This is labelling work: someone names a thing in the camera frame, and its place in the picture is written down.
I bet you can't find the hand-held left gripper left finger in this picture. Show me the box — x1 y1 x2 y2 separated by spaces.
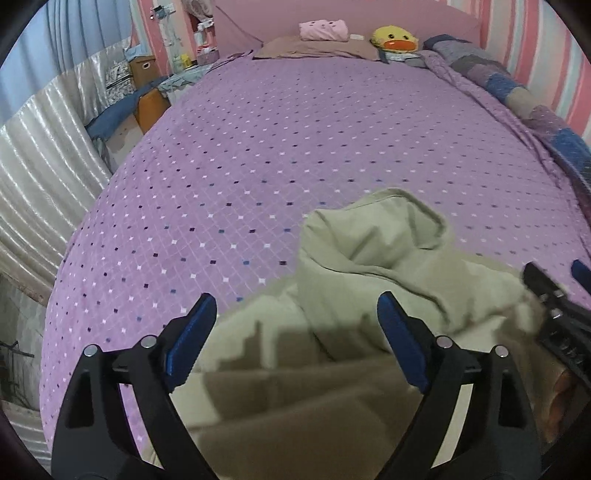
51 292 218 480

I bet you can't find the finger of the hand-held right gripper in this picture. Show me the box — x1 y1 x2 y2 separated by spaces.
571 259 591 293
522 261 591 329

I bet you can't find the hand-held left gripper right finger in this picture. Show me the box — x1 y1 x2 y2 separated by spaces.
376 291 544 480

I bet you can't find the beige large garment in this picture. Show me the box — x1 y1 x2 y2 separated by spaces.
142 187 571 480

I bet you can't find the person's right hand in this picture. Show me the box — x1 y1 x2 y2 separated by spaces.
545 367 583 445

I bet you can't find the purple dotted bed sheet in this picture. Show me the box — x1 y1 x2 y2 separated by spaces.
39 46 591 468

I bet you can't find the patchwork quilt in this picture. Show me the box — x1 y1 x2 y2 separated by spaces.
422 34 591 197

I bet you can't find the silver pleated curtain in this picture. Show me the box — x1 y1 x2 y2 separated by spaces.
0 46 122 306

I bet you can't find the orange cabinet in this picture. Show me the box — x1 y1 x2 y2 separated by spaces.
134 87 172 136

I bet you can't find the dark blue cloth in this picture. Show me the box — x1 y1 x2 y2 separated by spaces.
85 76 182 140

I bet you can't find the light blue cloth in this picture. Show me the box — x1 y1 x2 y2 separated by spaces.
157 64 218 95

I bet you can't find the floral patterned bag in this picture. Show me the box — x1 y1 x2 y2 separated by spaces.
103 61 136 100

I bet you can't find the cardboard storage box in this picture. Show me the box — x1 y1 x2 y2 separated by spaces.
128 55 158 88

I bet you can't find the yellow duck plush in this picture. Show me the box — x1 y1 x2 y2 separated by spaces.
370 26 419 53

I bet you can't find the cluttered shelf rack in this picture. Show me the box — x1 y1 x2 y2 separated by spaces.
193 8 221 66

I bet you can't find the taupe pillow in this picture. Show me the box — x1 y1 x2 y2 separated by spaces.
252 36 385 61

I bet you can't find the pink folded cloth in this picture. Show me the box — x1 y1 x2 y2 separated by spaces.
298 19 348 42

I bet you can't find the blue curtain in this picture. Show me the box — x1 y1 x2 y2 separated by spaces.
0 0 139 126

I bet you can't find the pink headboard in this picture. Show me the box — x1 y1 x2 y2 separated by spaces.
213 0 482 52

